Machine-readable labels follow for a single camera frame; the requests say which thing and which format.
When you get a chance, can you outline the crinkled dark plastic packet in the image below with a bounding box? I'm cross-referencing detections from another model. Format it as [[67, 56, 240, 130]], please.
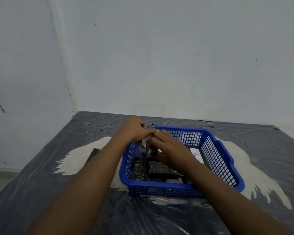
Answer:
[[130, 157, 147, 181]]

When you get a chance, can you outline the person's left forearm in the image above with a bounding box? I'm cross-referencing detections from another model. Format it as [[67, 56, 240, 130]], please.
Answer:
[[26, 136, 131, 235]]

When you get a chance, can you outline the person's right hand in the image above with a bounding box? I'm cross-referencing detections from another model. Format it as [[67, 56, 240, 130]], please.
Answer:
[[146, 130, 199, 174]]

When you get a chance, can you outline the small clear plastic packet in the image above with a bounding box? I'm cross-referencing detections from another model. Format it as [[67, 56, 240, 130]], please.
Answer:
[[140, 123, 163, 157]]

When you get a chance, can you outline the person's left hand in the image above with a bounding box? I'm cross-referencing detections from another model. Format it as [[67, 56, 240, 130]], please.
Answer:
[[117, 115, 157, 145]]

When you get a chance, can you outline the person's right forearm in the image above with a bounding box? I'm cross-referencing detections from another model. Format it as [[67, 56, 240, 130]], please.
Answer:
[[182, 161, 294, 235]]

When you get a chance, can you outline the black packet in plastic wrap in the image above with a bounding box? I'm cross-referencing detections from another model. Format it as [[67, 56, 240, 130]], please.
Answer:
[[148, 160, 187, 183]]

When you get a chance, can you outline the white paper label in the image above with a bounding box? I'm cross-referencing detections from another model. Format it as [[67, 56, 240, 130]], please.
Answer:
[[190, 148, 204, 164]]

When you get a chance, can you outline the blue plastic mesh basket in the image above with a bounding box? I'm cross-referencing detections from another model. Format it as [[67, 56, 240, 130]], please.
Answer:
[[119, 125, 245, 199]]

